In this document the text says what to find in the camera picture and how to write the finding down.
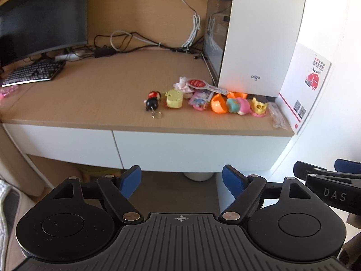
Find black keyboard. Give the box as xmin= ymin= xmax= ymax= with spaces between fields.
xmin=2 ymin=59 xmax=66 ymax=87

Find white aigo computer case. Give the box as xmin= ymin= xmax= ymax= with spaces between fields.
xmin=203 ymin=0 xmax=305 ymax=100

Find yellow plastic case toy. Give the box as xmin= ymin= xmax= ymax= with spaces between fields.
xmin=165 ymin=89 xmax=184 ymax=109

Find curved computer monitor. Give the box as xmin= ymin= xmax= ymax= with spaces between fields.
xmin=1 ymin=0 xmax=88 ymax=67

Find pink white plush toy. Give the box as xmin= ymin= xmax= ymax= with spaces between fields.
xmin=173 ymin=77 xmax=194 ymax=94

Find black cable bundle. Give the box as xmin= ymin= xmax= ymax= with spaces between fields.
xmin=25 ymin=29 xmax=205 ymax=63

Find left white drawer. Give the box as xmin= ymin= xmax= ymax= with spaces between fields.
xmin=4 ymin=124 xmax=123 ymax=169

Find grey coiled cable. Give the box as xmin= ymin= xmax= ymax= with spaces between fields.
xmin=109 ymin=29 xmax=162 ymax=52

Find white QR code placard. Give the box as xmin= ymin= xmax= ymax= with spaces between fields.
xmin=276 ymin=51 xmax=331 ymax=134

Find green stool wooden legs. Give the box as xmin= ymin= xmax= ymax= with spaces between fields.
xmin=76 ymin=164 xmax=122 ymax=182

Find yellow crown toy pink base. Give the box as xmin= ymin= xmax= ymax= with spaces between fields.
xmin=250 ymin=95 xmax=268 ymax=117

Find right white drawer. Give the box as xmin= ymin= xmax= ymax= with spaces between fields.
xmin=113 ymin=131 xmax=290 ymax=173

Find Mickey Mouse keychain figure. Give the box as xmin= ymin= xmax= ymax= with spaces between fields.
xmin=144 ymin=91 xmax=163 ymax=119

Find white waste bin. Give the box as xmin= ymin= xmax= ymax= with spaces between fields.
xmin=184 ymin=173 xmax=214 ymax=182

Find white drawer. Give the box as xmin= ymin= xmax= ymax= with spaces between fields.
xmin=113 ymin=131 xmax=290 ymax=173
xmin=4 ymin=124 xmax=123 ymax=169

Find pink toy blister card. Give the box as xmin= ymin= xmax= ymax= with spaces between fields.
xmin=188 ymin=90 xmax=213 ymax=111

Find clear plastic bag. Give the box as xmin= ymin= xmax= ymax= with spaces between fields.
xmin=267 ymin=102 xmax=288 ymax=130

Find pink teal capsule toy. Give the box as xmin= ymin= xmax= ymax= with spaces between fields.
xmin=226 ymin=97 xmax=251 ymax=116

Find orange pumpkin shell half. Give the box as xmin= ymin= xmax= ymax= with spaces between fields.
xmin=211 ymin=94 xmax=228 ymax=114

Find pink plastic toy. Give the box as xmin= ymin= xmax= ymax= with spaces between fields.
xmin=0 ymin=85 xmax=19 ymax=100

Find white plug cable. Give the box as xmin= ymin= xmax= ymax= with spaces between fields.
xmin=172 ymin=0 xmax=201 ymax=49

